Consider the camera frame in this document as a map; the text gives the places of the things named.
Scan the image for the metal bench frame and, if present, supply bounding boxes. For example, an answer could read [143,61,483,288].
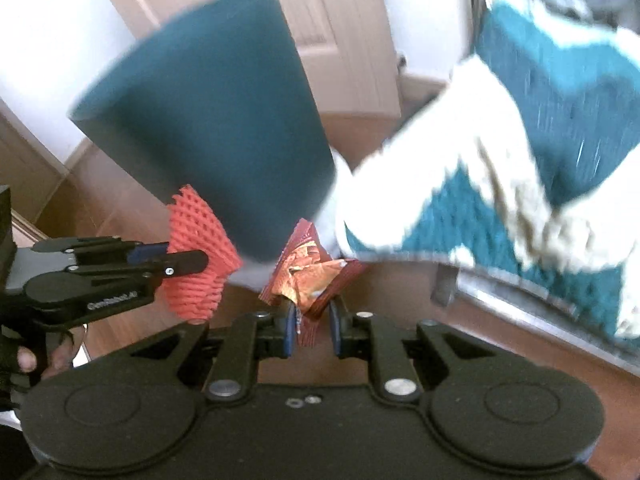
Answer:
[432,260,640,362]

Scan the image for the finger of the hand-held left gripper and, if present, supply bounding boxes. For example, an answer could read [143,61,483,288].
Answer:
[64,250,209,282]
[30,236,171,265]

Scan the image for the beige wooden door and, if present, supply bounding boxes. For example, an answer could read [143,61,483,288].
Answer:
[85,0,402,117]

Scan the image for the orange red snack wrapper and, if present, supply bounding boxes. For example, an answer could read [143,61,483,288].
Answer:
[258,219,362,347]

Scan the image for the person's left hand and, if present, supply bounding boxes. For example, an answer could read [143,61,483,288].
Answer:
[0,327,77,398]

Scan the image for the teal zigzag quilt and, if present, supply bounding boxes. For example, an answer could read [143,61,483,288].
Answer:
[332,0,640,347]

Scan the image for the red foam fruit net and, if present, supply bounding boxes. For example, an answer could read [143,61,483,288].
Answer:
[161,183,244,322]

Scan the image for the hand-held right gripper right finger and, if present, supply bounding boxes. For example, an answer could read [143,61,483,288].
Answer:
[327,300,502,404]

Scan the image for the teal plastic bin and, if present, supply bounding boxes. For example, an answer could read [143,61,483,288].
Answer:
[67,0,337,266]

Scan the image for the round stool with white cover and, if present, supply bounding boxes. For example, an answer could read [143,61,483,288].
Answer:
[234,152,352,292]

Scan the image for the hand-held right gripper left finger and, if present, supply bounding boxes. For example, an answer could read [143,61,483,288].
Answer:
[129,305,299,402]

